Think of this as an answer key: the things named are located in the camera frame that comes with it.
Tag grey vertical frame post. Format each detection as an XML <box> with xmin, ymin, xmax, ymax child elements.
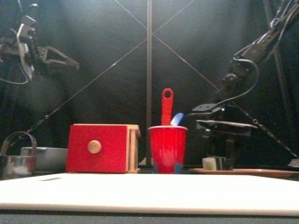
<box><xmin>144</xmin><ymin>0</ymin><xmax>155</xmax><ymax>168</ymax></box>

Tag blue plastic utensil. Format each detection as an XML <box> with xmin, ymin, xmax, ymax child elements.
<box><xmin>170</xmin><ymin>111</ymin><xmax>186</xmax><ymax>128</ymax></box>

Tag red plastic cup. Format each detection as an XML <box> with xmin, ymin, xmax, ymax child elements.
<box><xmin>147</xmin><ymin>124</ymin><xmax>190</xmax><ymax>175</ymax></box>

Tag white cutting board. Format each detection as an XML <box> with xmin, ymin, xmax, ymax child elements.
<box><xmin>0</xmin><ymin>171</ymin><xmax>299</xmax><ymax>218</ymax></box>

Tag red toy knife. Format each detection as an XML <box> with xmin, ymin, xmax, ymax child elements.
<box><xmin>160</xmin><ymin>87</ymin><xmax>175</xmax><ymax>127</ymax></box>

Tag small steel pot with handle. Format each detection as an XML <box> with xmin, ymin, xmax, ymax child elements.
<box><xmin>0</xmin><ymin>130</ymin><xmax>39</xmax><ymax>180</ymax></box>

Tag brown flat plate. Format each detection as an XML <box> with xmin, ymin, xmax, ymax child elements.
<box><xmin>188</xmin><ymin>167</ymin><xmax>299</xmax><ymax>180</ymax></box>

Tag red wooden box with knob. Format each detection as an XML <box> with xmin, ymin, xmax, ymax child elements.
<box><xmin>64</xmin><ymin>122</ymin><xmax>143</xmax><ymax>175</ymax></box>

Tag grey metal pan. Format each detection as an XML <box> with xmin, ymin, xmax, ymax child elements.
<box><xmin>19</xmin><ymin>145</ymin><xmax>71</xmax><ymax>173</ymax></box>

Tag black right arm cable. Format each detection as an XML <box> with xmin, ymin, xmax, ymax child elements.
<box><xmin>212</xmin><ymin>57</ymin><xmax>262</xmax><ymax>108</ymax></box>

